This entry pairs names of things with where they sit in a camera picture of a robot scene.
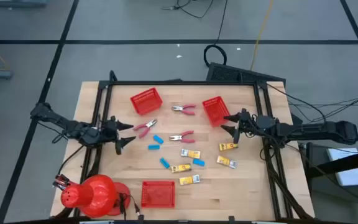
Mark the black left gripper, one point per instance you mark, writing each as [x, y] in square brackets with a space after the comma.
[110, 132]

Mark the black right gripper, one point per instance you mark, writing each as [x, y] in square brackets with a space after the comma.
[248, 124]

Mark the yellow crayon pack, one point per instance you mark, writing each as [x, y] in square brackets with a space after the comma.
[228, 146]
[227, 162]
[181, 168]
[189, 180]
[190, 153]

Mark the blue eraser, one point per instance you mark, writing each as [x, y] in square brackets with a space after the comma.
[158, 139]
[153, 147]
[164, 163]
[198, 162]

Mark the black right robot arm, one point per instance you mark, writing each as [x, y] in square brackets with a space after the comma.
[315, 129]

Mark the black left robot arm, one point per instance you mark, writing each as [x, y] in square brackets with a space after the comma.
[61, 123]

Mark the red plastic basket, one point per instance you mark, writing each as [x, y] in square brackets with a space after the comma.
[216, 111]
[158, 194]
[146, 101]

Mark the red desk lamp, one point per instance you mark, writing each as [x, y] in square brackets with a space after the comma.
[95, 196]

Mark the black side table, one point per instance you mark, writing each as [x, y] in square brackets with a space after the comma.
[319, 161]

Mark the white paper sheet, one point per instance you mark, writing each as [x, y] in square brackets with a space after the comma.
[350, 171]

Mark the black metal table frame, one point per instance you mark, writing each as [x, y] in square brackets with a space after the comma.
[182, 83]

